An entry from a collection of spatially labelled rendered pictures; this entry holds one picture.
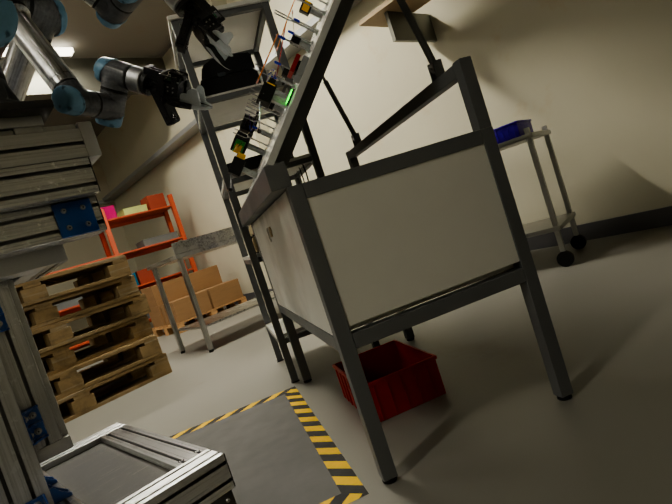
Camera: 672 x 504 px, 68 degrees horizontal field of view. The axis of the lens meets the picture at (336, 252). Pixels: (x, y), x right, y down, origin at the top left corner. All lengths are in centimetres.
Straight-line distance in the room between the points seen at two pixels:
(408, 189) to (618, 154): 268
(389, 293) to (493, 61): 310
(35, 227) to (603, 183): 344
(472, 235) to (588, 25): 270
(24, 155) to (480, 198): 114
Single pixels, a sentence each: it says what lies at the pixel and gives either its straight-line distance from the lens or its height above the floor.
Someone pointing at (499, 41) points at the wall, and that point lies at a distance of 419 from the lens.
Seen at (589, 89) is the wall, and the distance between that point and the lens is 392.
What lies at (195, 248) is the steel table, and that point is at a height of 84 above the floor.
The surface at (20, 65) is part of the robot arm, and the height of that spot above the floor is 145.
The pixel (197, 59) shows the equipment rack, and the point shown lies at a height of 183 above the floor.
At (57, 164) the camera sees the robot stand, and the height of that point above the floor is 102.
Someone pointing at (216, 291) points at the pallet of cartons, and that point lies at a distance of 674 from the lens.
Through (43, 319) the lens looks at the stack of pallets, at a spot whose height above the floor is 68.
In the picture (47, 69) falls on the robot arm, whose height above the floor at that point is 132.
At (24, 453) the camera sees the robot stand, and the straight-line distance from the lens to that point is 152.
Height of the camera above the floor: 68
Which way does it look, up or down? 3 degrees down
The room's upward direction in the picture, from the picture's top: 18 degrees counter-clockwise
